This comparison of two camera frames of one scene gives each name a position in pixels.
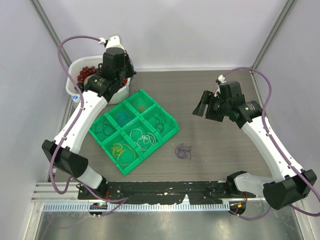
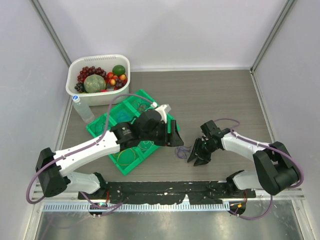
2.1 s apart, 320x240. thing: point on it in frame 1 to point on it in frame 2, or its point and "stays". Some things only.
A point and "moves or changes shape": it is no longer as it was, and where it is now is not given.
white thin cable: [145, 150] moves or changes shape
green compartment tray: [131, 131] stays
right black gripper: [207, 98] to [196, 150]
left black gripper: [131, 72] to [168, 139]
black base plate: [198, 192] stays
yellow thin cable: [123, 150] stays
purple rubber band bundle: [183, 152] stays
